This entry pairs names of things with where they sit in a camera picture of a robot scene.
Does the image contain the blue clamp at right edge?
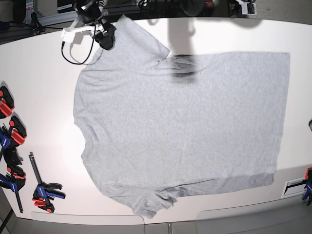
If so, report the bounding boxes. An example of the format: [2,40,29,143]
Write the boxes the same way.
[302,167,312,206]

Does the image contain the blue red clamp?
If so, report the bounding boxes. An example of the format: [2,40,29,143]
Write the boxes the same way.
[0,147,26,213]
[0,116,27,158]

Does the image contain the black camera cable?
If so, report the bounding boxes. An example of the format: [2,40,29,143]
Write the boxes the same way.
[60,24,96,65]

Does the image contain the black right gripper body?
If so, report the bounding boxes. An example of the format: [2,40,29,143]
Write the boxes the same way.
[94,21,116,50]

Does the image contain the blue bar clamp lying flat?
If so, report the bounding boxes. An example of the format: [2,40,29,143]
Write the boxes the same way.
[29,152,66,213]

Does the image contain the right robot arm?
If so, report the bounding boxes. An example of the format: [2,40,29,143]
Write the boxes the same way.
[73,0,115,51]

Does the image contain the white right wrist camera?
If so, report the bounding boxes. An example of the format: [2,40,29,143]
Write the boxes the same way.
[61,28,76,43]

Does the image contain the grey T-shirt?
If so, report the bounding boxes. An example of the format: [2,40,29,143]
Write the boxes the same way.
[74,16,290,219]

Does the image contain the dark object at right edge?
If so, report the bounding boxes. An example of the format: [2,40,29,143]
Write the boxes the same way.
[308,119,312,131]

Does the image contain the blue red clamp lower left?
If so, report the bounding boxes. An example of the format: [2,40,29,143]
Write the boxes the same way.
[0,147,26,213]

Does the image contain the blue red clamp middle left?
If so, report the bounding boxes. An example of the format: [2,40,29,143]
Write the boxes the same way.
[0,116,27,158]

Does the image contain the white label sticker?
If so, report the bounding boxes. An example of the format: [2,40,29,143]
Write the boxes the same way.
[281,178,306,198]

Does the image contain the red black clamp top left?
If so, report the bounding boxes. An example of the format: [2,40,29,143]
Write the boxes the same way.
[0,86,14,119]

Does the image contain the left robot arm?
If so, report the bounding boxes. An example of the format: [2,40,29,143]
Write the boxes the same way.
[228,0,257,19]

